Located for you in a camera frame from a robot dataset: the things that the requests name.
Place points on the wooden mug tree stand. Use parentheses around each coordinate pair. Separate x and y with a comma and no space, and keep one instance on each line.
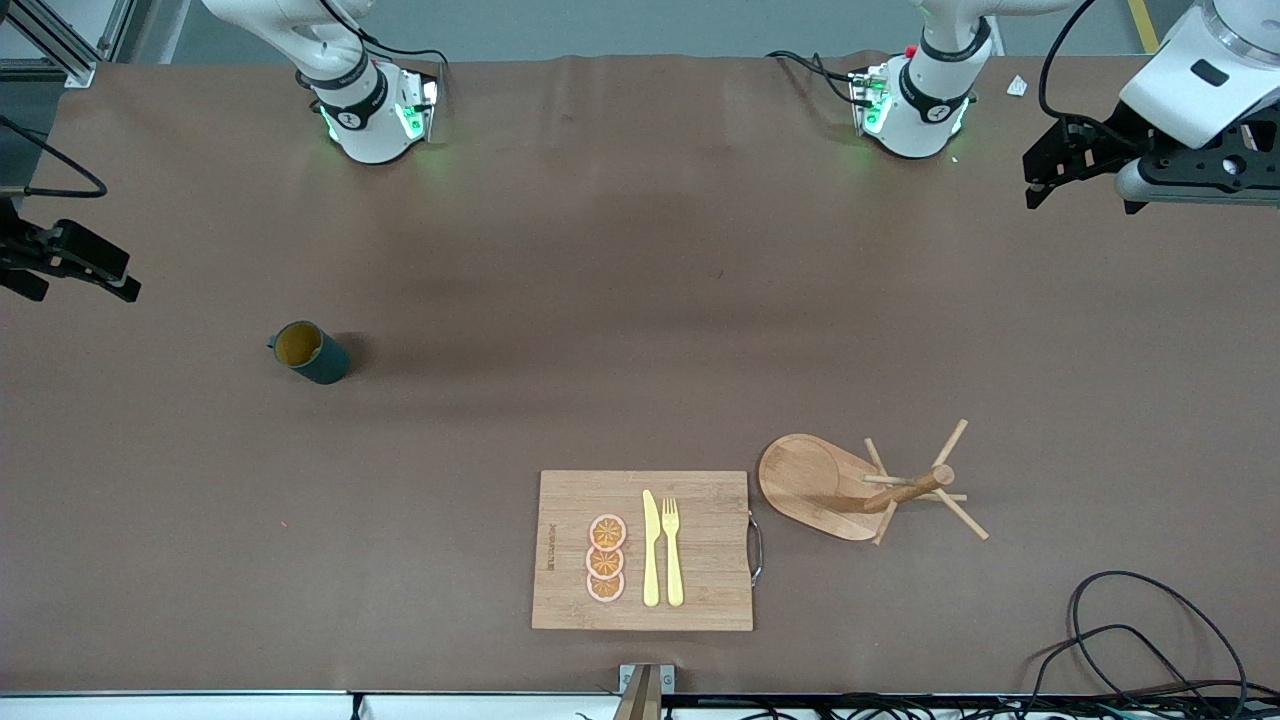
(800,480)

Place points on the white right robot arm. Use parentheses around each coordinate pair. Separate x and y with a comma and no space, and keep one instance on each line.
(370,120)

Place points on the aluminium frame profile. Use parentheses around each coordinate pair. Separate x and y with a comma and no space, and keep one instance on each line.
(75,70)

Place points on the yellow plastic fork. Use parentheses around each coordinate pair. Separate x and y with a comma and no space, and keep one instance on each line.
(673,570)

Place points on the dark teal cup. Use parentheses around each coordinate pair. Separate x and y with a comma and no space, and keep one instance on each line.
(325,365)

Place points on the orange slice toy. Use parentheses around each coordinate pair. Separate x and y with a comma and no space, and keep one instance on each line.
(607,532)
(604,563)
(605,588)

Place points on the brown table mat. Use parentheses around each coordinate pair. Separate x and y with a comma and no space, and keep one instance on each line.
(600,300)

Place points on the small white paper tag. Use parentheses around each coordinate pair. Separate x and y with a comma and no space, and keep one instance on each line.
(1017,86)

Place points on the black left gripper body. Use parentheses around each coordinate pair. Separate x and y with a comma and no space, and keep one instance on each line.
(1117,137)

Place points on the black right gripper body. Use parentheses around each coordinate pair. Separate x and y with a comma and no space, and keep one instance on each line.
(22,250)

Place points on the yellow plastic knife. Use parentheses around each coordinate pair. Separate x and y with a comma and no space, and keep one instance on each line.
(651,560)

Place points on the bamboo cutting board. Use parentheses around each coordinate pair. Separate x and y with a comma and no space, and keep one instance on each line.
(710,560)

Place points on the metal mount bracket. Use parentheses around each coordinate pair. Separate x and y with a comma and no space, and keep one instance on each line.
(645,690)

